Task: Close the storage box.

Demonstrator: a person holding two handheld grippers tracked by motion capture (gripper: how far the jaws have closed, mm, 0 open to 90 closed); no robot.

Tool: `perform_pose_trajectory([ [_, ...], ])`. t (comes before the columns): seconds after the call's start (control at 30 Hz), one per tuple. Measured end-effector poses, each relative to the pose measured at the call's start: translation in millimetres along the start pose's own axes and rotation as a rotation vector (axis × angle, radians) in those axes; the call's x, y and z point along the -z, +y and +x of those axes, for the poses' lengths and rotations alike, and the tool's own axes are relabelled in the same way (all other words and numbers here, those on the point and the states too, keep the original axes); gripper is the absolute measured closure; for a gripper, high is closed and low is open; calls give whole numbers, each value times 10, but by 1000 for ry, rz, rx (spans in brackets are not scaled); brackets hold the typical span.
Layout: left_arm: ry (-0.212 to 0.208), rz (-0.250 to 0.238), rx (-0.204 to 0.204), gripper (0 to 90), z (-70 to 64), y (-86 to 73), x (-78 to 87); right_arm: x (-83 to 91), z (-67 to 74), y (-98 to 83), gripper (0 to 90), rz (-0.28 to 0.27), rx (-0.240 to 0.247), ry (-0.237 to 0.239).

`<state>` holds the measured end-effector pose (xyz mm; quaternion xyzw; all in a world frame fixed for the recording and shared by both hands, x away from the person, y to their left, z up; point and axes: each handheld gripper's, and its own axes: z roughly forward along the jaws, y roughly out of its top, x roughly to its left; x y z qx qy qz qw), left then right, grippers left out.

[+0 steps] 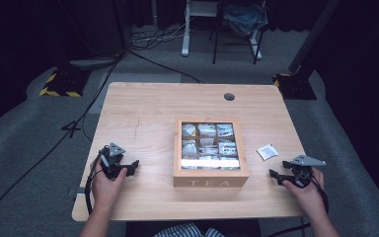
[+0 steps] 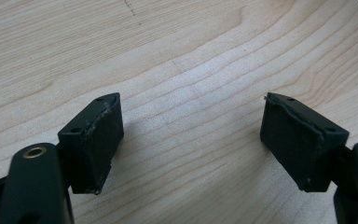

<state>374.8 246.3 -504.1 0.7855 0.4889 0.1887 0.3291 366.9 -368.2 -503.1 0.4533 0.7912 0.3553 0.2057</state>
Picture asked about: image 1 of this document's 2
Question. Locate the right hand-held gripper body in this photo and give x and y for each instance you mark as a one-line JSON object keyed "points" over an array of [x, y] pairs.
{"points": [[304, 164]]}

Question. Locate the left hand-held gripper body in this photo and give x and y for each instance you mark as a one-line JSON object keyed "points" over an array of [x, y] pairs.
{"points": [[112, 158]]}

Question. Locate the white tea sachet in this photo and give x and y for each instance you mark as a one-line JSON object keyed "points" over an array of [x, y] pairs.
{"points": [[267, 152]]}

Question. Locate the wooden tea box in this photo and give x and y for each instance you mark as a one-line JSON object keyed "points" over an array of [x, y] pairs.
{"points": [[210, 179]]}

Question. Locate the person's left hand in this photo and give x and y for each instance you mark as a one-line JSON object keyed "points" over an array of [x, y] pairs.
{"points": [[107, 191]]}

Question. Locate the person's right hand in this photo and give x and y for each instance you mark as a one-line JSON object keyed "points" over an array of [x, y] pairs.
{"points": [[306, 197]]}

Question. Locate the yellow-black striped stand base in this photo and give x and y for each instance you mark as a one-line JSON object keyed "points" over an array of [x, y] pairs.
{"points": [[296, 87], [64, 84]]}

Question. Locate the group of tea bags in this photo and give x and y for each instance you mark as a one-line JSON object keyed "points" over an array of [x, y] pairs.
{"points": [[209, 144]]}

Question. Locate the striped shirt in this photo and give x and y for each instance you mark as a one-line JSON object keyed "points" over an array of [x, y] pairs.
{"points": [[190, 231]]}

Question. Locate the black chair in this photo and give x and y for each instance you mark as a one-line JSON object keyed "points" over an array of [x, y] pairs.
{"points": [[237, 46]]}

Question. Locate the black slanted stand pole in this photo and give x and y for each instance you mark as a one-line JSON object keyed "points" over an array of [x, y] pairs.
{"points": [[316, 29]]}

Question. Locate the white desk leg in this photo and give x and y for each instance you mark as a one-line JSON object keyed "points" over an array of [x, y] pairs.
{"points": [[186, 36]]}

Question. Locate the blue cloth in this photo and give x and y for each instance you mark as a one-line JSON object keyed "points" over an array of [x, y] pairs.
{"points": [[245, 18]]}

